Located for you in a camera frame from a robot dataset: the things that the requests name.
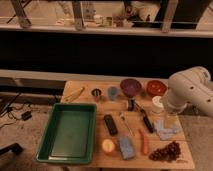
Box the blue sponge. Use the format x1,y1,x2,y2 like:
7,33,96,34
118,136,135,160

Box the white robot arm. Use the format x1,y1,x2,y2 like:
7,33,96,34
162,66,213,128

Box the blue plastic cup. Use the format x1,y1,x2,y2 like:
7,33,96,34
108,87,119,101

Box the small metal cup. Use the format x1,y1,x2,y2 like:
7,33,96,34
91,88,102,99

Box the blue crumpled cloth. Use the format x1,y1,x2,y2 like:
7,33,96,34
153,119,181,141

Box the bunch of dark grapes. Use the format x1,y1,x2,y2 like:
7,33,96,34
149,141,181,162

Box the orange carrot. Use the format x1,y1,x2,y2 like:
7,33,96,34
139,129,149,155

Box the red bowl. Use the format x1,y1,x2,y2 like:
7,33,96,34
146,80,167,97

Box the small tin can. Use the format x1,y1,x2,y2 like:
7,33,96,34
127,99,135,111

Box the purple bowl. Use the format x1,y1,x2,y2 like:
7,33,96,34
120,78,142,97

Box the black rectangular block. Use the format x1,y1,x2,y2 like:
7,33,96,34
104,114,118,136

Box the orange fruit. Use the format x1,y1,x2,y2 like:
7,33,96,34
102,139,115,154

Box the yellow banana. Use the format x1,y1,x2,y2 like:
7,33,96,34
64,87,85,102

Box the green plastic tray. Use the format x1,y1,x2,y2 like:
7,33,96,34
37,103,96,165

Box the black power adapter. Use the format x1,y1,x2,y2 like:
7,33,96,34
21,111,32,121

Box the black handled utensil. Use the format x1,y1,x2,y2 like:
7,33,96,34
134,102,154,133

